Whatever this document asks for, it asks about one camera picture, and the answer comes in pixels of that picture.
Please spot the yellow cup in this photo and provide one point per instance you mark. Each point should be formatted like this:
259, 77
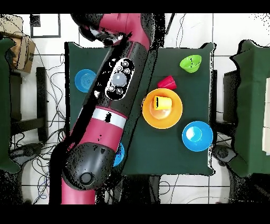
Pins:
163, 103

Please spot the large yellow bowl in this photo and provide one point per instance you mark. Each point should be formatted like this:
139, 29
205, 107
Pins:
175, 114

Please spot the red cup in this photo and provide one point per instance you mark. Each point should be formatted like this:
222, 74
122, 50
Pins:
167, 83

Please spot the small blue bowl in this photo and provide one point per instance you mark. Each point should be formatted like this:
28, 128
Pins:
83, 81

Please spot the large blue bowl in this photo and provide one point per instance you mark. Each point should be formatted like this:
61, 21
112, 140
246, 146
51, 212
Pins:
120, 155
197, 136

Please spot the green bowl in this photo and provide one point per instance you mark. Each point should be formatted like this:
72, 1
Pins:
191, 63

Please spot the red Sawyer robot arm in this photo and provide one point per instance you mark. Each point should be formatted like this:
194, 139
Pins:
101, 135

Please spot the dark green tablecloth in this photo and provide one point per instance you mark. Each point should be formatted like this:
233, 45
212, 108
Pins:
168, 152
5, 105
251, 105

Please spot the black tripod leg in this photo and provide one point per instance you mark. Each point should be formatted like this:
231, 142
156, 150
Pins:
170, 24

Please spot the black box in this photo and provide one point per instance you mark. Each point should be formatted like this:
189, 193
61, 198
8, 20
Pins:
230, 97

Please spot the black stand base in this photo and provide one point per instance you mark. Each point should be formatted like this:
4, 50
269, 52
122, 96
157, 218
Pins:
223, 153
28, 151

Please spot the cardboard box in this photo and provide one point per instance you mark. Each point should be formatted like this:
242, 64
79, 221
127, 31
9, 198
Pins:
25, 55

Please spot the black table frame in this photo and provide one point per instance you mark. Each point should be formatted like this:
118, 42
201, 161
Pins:
41, 103

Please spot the black square frame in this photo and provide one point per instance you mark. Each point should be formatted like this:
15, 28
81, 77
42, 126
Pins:
34, 21

